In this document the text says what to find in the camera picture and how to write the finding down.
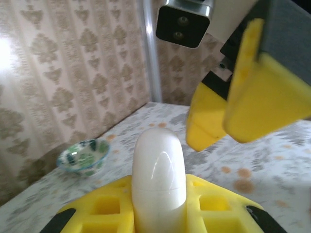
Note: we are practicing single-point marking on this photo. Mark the green white patterned bowl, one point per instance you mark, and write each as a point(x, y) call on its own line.
point(82, 157)

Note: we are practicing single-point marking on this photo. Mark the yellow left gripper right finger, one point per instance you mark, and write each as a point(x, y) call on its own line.
point(218, 211)

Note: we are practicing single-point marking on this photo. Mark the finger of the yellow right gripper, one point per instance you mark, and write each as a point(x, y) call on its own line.
point(206, 121)
point(267, 102)

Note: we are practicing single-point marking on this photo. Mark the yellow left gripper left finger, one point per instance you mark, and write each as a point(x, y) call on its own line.
point(102, 208)

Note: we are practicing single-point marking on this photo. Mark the aluminium frame corner post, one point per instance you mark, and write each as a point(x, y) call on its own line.
point(151, 60)

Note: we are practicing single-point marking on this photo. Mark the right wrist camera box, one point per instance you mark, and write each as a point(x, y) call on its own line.
point(182, 24)

